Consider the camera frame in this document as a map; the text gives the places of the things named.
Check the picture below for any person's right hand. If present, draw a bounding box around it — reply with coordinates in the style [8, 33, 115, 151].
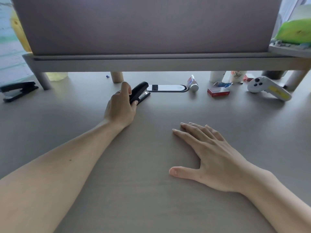
[169, 122, 254, 193]

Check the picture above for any person's left hand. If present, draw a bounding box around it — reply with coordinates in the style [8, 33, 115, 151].
[104, 82, 138, 129]

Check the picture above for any black stapler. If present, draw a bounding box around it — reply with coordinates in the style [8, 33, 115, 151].
[129, 82, 151, 106]

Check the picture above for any person's left forearm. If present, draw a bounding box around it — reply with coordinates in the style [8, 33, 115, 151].
[0, 118, 127, 233]

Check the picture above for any person's right forearm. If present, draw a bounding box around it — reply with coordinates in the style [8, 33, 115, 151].
[239, 161, 311, 233]

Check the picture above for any round wooden leg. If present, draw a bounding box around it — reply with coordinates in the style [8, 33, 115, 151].
[110, 71, 124, 83]

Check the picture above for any red staple box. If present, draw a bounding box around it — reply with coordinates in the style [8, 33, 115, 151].
[207, 87, 230, 98]

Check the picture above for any small white glue tube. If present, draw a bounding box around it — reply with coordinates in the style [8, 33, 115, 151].
[187, 75, 200, 92]

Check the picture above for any grey desk shelf riser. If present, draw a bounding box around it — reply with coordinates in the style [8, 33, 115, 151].
[22, 52, 311, 92]

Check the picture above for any plain white paper cup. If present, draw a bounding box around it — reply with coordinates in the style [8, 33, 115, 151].
[209, 71, 226, 83]

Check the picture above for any white handheld controller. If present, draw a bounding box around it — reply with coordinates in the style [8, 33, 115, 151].
[247, 76, 292, 102]

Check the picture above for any dark round container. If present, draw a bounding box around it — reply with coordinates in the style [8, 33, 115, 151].
[261, 70, 288, 80]

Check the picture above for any pale yellow plastic container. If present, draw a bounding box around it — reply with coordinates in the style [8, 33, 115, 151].
[46, 72, 69, 82]

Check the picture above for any grey felt divider panel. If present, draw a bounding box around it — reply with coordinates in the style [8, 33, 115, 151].
[11, 0, 283, 56]

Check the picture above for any grey side tray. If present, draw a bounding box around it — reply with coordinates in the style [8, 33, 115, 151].
[268, 39, 311, 58]

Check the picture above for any black hole punch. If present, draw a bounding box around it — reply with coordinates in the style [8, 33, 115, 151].
[0, 81, 39, 103]

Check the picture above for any green plush toy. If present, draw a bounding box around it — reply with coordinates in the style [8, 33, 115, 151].
[274, 18, 311, 44]

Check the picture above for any yellow plush toy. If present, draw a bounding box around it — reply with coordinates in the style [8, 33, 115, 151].
[9, 9, 33, 53]

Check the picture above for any oval black white cable cover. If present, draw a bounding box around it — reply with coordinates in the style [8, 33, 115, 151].
[147, 84, 190, 93]

